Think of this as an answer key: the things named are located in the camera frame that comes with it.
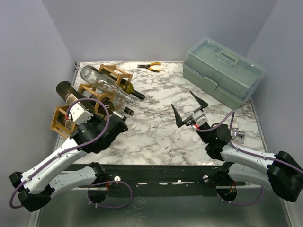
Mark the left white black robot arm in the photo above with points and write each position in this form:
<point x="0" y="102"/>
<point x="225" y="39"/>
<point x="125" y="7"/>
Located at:
<point x="35" y="187"/>

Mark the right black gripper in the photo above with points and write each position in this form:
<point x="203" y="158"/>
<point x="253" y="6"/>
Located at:
<point x="189" y="119"/>

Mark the clear square liquor bottle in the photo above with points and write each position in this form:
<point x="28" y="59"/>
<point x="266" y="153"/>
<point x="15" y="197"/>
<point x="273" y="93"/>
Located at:
<point x="129" y="111"/>

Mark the white plastic pipe fitting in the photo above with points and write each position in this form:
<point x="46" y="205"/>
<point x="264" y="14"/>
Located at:
<point x="235" y="122"/>

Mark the wooden wine rack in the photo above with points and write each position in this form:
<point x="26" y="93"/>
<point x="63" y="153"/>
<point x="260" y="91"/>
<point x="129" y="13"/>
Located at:
<point x="98" y="122"/>

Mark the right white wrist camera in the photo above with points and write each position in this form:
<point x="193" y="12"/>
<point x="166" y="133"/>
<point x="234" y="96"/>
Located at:
<point x="199" y="118"/>

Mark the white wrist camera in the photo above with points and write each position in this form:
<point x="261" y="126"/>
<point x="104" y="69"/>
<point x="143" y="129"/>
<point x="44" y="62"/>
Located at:
<point x="78" y="114"/>
<point x="199" y="118"/>

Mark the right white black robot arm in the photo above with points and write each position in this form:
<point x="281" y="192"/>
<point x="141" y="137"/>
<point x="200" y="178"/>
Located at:
<point x="278" y="172"/>

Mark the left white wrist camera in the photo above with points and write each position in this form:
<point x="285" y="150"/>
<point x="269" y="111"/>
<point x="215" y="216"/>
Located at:
<point x="78" y="114"/>

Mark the metal faucet valve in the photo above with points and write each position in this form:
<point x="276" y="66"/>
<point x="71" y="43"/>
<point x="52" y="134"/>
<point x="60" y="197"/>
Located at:
<point x="235" y="132"/>

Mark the clear glass bottle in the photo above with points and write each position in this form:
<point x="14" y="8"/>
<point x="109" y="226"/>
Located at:
<point x="104" y="83"/>

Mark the black mounting rail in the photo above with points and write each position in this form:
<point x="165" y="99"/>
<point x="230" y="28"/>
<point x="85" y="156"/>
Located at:
<point x="164" y="181"/>

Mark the green plastic toolbox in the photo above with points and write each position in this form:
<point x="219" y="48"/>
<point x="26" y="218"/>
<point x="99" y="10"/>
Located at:
<point x="222" y="73"/>

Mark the dark green wine bottle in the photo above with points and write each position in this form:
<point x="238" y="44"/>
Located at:
<point x="120" y="115"/>
<point x="127" y="87"/>

